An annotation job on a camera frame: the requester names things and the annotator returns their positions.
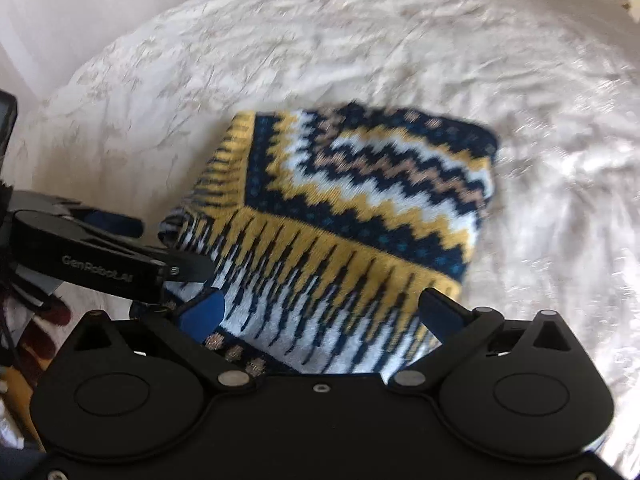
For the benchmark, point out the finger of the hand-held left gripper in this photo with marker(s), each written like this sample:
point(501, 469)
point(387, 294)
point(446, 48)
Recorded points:
point(187, 267)
point(117, 225)

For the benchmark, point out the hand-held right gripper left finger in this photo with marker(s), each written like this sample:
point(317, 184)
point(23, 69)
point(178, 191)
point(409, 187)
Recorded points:
point(202, 312)

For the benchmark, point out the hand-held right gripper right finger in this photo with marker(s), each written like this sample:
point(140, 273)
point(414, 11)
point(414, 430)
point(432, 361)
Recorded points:
point(442, 312)

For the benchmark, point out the navy yellow patterned knit sweater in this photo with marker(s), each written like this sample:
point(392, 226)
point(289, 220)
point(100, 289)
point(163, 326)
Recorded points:
point(350, 210)

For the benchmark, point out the yellow cloth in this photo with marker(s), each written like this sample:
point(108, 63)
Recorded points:
point(17, 402)

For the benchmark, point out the cream floral bedspread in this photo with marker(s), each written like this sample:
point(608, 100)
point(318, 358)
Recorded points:
point(350, 50)

